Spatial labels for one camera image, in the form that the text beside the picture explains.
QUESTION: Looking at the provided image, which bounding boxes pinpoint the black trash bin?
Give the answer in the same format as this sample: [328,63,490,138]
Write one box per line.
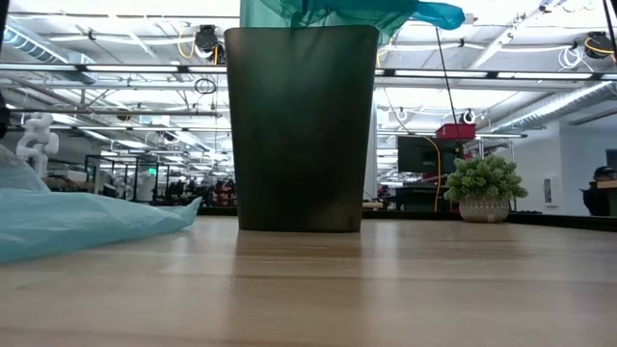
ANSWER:
[224,24,381,233]

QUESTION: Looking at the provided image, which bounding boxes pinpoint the teal trash bag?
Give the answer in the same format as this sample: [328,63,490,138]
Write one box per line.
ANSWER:
[239,0,467,47]

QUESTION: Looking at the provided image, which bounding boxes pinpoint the light blue plastic bag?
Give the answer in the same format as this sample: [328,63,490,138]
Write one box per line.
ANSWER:
[0,144,202,265]

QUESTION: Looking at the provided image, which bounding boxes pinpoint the white building column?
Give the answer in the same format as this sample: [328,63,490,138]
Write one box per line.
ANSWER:
[362,95,379,200]

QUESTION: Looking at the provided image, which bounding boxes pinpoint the black computer monitor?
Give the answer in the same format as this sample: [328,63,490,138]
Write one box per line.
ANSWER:
[397,135,464,174]

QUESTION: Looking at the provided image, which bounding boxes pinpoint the red box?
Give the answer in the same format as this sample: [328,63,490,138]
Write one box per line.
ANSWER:
[435,122,477,141]

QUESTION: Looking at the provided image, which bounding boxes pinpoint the thin black pole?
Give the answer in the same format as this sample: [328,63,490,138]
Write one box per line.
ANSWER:
[435,26,459,125]

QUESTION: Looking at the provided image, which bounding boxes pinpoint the green fuzzy ball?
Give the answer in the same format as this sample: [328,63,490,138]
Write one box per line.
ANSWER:
[443,154,529,224]

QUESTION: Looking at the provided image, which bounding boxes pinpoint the white robot figure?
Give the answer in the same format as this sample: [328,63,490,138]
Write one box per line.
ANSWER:
[15,113,60,178]

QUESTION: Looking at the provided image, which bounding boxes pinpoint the person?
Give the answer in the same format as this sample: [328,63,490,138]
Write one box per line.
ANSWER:
[580,166,617,217]

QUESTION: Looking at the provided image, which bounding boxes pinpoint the yellow hanging cable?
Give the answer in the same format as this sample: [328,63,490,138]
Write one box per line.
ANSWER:
[422,136,443,212]

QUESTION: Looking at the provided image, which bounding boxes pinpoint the black coiled cable loop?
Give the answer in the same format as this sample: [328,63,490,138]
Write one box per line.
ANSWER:
[193,76,218,95]

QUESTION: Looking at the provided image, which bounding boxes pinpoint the black ceiling cord reel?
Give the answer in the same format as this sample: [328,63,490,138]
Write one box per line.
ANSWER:
[195,23,228,67]
[584,31,616,60]

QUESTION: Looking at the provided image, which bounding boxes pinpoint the grey ventilation duct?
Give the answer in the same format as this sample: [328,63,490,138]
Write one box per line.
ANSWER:
[491,80,617,134]
[0,13,97,87]

